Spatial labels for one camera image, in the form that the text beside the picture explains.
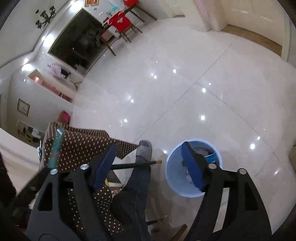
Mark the coat rack with clothes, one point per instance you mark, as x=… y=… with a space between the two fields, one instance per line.
x=58 y=71

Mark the pink door curtain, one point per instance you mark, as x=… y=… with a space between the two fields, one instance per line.
x=212 y=14

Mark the newspaper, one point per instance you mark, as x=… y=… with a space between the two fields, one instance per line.
x=202 y=152

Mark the black chandelier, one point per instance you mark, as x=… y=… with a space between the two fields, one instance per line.
x=46 y=18

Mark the red gold diamond decoration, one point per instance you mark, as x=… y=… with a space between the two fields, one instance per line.
x=89 y=3

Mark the blue white carton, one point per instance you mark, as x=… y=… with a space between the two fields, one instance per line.
x=212 y=158

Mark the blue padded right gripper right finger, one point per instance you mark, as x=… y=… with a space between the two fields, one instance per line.
x=246 y=217

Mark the wooden dining table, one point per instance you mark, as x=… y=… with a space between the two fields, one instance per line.
x=126 y=10

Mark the cream panel door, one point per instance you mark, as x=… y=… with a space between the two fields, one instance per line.
x=263 y=17

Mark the blue jeans leg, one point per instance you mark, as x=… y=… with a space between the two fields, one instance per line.
x=128 y=207

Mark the brown polka dot tablecloth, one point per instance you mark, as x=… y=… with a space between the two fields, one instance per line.
x=79 y=146

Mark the red brown bench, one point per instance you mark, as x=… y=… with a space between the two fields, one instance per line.
x=64 y=118

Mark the chair with red cover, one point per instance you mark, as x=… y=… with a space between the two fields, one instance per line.
x=122 y=24

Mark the small clear wrapper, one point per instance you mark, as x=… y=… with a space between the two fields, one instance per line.
x=53 y=161

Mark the grey slipper foot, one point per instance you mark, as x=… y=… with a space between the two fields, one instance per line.
x=144 y=151

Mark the framed picture left wall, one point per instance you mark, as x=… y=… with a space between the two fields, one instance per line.
x=23 y=107

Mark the red gift bag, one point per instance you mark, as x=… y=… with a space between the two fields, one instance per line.
x=129 y=3

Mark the white shoe rack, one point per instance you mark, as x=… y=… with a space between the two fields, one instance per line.
x=28 y=134

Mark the light blue trash bucket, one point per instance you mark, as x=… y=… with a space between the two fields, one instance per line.
x=176 y=173

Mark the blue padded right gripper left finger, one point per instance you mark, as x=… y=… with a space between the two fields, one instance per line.
x=65 y=207

